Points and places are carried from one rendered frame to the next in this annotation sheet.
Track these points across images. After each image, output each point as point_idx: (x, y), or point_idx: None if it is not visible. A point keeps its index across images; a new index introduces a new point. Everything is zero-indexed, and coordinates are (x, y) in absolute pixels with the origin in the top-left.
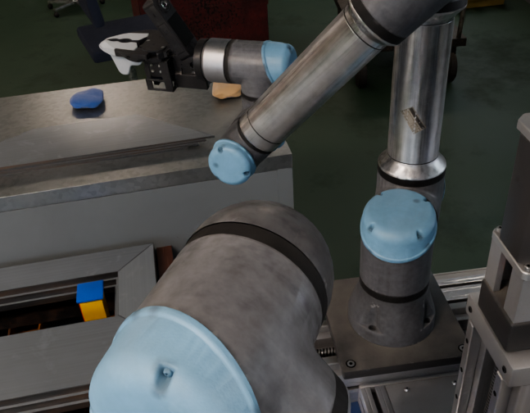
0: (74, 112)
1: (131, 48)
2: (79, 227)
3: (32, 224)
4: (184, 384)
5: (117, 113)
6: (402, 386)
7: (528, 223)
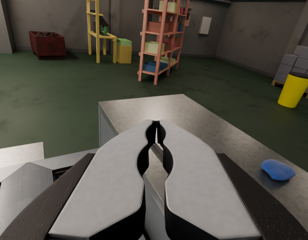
0: (258, 168)
1: (73, 212)
2: (162, 235)
3: (147, 200)
4: None
5: (283, 198)
6: None
7: None
